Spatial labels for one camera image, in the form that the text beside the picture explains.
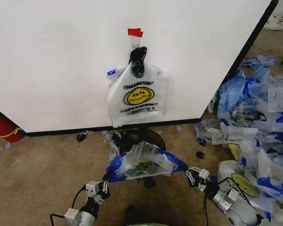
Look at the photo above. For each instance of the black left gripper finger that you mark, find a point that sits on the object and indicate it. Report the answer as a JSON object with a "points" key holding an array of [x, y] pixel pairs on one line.
{"points": [[105, 186], [99, 200]]}

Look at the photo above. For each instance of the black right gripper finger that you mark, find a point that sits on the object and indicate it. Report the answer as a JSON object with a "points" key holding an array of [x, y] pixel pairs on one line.
{"points": [[191, 181], [193, 170]]}

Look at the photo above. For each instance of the white smiley-face garbage bag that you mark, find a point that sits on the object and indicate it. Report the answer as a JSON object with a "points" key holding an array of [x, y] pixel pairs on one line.
{"points": [[136, 113]]}

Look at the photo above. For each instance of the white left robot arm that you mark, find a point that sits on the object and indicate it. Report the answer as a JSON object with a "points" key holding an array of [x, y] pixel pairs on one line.
{"points": [[83, 219]]}

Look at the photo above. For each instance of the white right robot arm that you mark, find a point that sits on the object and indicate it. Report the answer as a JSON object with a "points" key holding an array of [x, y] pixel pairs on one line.
{"points": [[238, 212]]}

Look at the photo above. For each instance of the white smiley-face plastic bag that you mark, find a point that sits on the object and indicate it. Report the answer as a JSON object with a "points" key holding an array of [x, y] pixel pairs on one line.
{"points": [[240, 186]]}

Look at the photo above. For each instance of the white printed plastic bag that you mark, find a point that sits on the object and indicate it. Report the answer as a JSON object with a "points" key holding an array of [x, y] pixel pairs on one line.
{"points": [[238, 135]]}

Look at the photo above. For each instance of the white and blue plastic bag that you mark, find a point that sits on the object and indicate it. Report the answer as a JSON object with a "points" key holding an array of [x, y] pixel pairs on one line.
{"points": [[276, 186]]}

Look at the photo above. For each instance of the crumpled blue plastic bag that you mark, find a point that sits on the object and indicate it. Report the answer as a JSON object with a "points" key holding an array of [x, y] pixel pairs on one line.
{"points": [[235, 91]]}

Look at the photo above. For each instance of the clear printed plastic bag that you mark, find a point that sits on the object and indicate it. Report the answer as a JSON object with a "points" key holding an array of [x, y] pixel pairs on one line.
{"points": [[279, 96]]}

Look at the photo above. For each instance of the crumpled pale blue bag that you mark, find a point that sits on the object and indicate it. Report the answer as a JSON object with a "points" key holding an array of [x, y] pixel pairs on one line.
{"points": [[258, 61]]}

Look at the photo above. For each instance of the black plastic scrap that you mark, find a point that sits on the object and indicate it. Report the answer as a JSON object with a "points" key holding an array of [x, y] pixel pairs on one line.
{"points": [[202, 142], [82, 136], [200, 155], [116, 141], [149, 183]]}

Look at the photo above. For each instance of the blue plastic scrap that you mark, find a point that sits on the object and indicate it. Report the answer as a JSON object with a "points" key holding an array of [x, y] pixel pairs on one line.
{"points": [[6, 146], [108, 137], [178, 128]]}

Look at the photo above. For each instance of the white robot front shell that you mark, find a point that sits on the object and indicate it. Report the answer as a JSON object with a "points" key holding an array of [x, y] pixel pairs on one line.
{"points": [[142, 224]]}

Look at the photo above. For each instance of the red cylinder with yellow stripe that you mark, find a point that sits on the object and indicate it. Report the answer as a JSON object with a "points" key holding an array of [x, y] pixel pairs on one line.
{"points": [[3, 127]]}

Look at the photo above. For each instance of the black plastic tie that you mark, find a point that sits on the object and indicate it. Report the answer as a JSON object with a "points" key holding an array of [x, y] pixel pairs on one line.
{"points": [[137, 58]]}

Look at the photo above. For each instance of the red tape strip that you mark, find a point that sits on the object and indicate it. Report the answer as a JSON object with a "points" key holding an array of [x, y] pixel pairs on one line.
{"points": [[135, 32]]}

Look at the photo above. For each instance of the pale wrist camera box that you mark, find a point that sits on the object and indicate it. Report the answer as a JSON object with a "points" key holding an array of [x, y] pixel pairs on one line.
{"points": [[92, 187], [204, 174]]}

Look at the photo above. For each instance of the clear wall hook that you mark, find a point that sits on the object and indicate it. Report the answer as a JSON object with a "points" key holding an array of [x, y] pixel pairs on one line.
{"points": [[136, 42]]}

